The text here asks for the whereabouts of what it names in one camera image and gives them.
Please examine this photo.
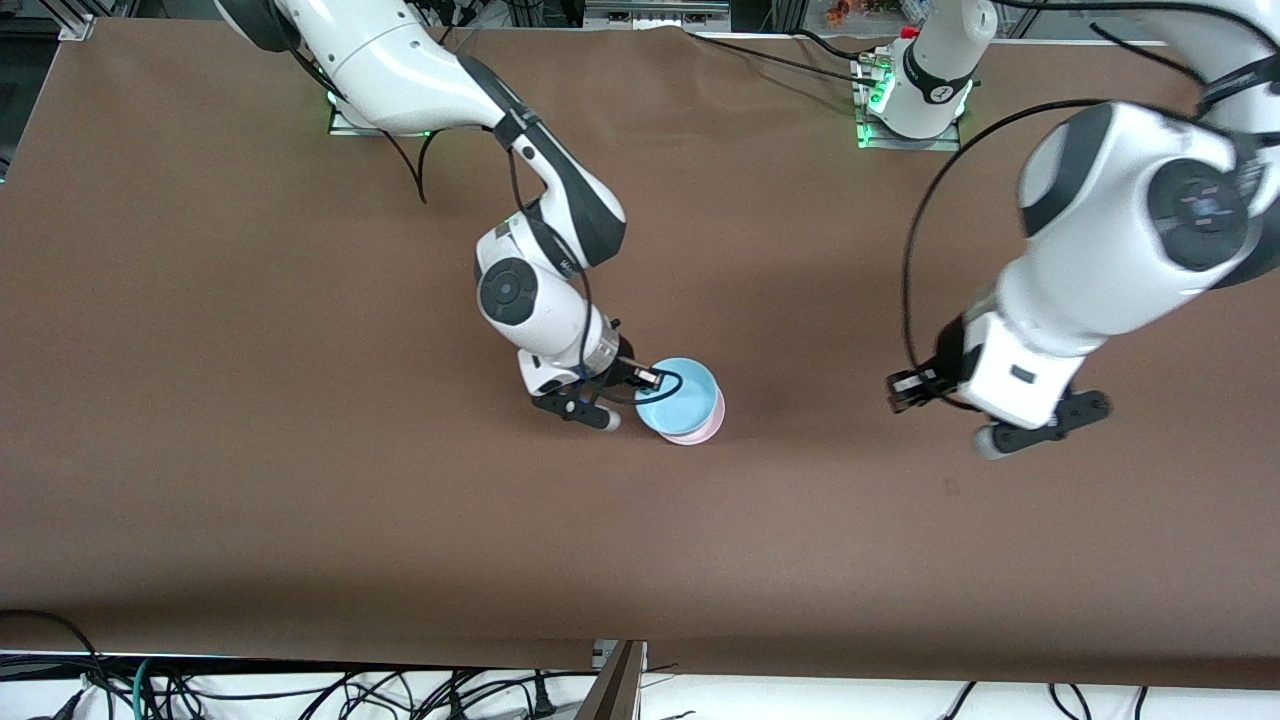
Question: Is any black hanging arm cable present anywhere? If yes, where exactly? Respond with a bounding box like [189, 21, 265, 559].
[380, 128, 443, 205]

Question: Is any metal table bracket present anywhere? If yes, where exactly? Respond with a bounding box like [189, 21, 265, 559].
[592, 640, 649, 673]

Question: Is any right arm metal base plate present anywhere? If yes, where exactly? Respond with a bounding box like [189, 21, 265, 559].
[326, 92, 433, 139]

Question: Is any brown table cover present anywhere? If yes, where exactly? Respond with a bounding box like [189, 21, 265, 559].
[0, 18, 1280, 691]

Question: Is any light blue plastic bowl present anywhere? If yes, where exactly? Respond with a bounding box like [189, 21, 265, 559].
[634, 358, 723, 433]

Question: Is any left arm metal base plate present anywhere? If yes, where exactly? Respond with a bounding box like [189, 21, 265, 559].
[852, 50, 967, 153]

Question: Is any white plastic bowl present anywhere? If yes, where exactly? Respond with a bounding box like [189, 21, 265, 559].
[662, 415, 723, 447]

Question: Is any pink plastic bowl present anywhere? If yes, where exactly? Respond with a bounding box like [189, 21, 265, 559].
[655, 392, 726, 442]

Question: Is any grey power strip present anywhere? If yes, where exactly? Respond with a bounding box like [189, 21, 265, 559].
[583, 0, 733, 31]

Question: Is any black cable on table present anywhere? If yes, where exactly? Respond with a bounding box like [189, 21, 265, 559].
[690, 28, 881, 86]

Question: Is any brown wooden beam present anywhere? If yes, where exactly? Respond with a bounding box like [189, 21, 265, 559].
[573, 640, 647, 720]

